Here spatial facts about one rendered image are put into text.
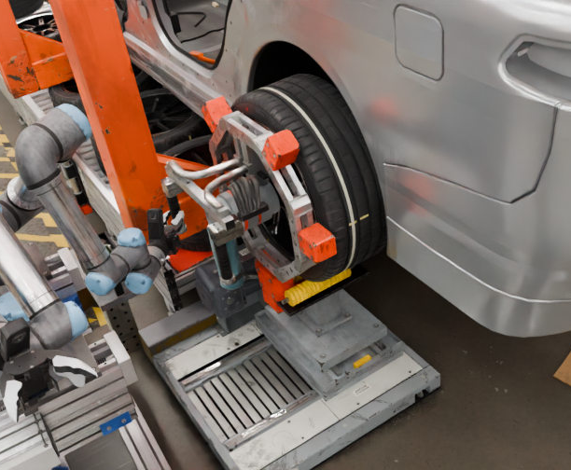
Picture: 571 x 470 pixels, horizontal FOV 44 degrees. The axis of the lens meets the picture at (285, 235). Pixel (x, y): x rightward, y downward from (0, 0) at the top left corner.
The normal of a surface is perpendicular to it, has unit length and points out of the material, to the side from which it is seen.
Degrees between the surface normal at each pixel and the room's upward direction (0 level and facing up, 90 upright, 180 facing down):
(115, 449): 0
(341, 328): 0
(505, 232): 91
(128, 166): 90
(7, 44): 90
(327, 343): 0
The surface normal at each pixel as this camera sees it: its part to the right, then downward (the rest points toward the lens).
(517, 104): -0.73, 0.49
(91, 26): 0.53, 0.45
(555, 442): -0.14, -0.79
